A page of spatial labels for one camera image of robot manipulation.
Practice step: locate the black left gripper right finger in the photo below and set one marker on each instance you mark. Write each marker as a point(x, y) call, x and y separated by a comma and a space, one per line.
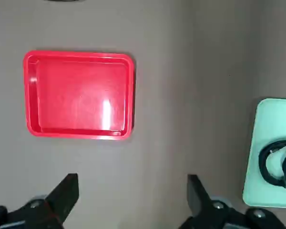
point(200, 202)

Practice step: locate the pale green plastic tray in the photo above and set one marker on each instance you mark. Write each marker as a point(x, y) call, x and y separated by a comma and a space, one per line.
point(267, 124)

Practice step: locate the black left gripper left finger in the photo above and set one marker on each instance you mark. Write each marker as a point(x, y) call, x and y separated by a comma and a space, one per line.
point(57, 202)

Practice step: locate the red plastic tray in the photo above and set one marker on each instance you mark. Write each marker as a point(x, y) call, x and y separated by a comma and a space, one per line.
point(81, 95)

